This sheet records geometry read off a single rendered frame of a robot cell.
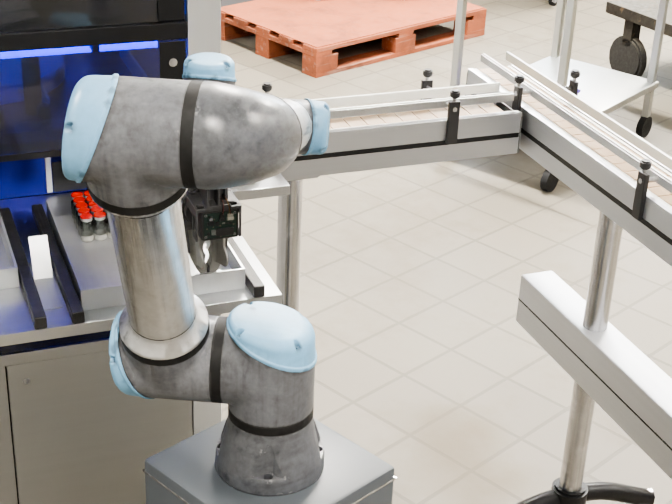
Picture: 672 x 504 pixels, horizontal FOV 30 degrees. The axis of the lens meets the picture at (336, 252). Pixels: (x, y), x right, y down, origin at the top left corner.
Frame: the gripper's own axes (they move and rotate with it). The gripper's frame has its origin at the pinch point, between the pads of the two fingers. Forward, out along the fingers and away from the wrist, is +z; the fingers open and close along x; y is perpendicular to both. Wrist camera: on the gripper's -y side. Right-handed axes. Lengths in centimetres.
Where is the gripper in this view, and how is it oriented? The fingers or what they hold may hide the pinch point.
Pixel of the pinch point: (206, 268)
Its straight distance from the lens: 199.0
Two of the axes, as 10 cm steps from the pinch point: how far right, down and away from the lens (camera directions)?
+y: 3.5, 4.4, -8.2
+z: -0.4, 8.9, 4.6
